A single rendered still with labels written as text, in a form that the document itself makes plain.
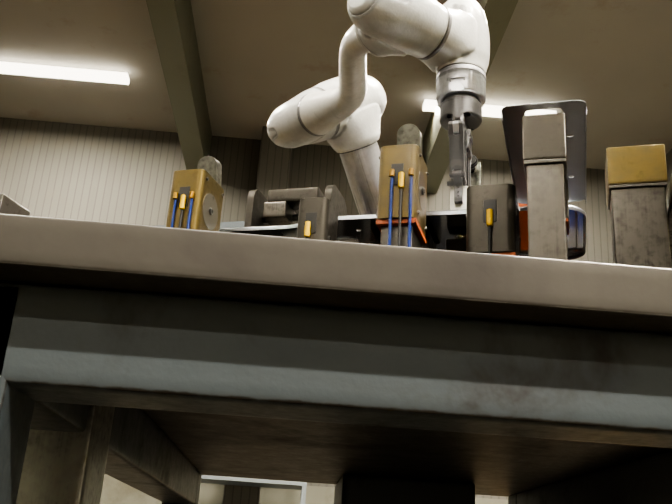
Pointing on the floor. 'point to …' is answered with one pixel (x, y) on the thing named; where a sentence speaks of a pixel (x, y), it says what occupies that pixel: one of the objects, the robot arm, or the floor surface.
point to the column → (401, 491)
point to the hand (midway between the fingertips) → (460, 208)
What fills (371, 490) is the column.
